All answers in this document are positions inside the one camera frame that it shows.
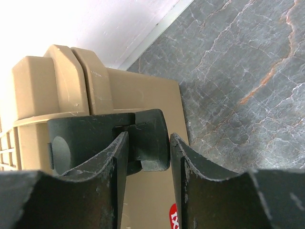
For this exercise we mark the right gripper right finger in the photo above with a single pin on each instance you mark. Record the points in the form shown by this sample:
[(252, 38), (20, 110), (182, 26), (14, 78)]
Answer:
[(209, 196)]

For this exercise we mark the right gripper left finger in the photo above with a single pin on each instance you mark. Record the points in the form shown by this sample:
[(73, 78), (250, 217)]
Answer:
[(89, 196)]

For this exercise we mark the tan plastic toolbox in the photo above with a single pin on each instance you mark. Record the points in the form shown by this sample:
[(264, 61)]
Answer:
[(65, 107)]

